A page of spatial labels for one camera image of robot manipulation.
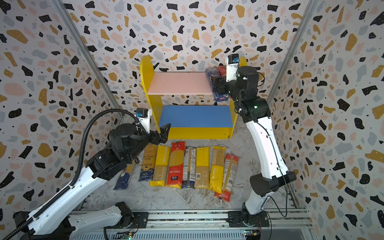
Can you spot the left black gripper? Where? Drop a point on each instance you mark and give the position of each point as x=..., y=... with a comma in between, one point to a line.
x=164, y=133

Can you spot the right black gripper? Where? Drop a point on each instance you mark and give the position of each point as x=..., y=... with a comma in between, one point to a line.
x=222, y=86

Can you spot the blue Barilla spaghetti bag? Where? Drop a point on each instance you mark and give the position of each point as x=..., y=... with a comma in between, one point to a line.
x=215, y=80

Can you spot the red spaghetti bag top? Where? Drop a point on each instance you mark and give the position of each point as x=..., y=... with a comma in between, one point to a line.
x=222, y=70

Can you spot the red spaghetti bag black label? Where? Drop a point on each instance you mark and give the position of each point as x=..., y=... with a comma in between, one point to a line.
x=176, y=165

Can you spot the plain yellow spaghetti bag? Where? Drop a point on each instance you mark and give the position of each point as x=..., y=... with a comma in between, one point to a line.
x=202, y=168

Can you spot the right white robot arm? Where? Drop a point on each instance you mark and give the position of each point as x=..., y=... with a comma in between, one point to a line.
x=274, y=174

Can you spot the yellow shelf with coloured boards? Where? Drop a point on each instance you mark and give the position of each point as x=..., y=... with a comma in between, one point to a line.
x=187, y=121

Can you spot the yellow Pastatime spaghetti bag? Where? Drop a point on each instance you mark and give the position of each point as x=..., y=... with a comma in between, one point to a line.
x=161, y=167

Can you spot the clear white label spaghetti bag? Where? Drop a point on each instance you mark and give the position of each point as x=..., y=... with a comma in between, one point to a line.
x=189, y=168

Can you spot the orange blue spaghetti bag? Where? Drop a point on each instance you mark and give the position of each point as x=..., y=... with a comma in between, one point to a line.
x=148, y=163

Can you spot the dark blue spaghetti bag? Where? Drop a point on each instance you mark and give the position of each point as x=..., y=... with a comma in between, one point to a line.
x=123, y=180

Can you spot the red clear spaghetti bag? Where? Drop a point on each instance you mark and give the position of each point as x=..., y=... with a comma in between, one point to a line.
x=230, y=168

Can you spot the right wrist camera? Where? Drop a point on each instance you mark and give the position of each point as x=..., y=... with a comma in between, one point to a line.
x=232, y=66

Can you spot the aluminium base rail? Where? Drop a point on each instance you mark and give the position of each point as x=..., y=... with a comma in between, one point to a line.
x=209, y=225

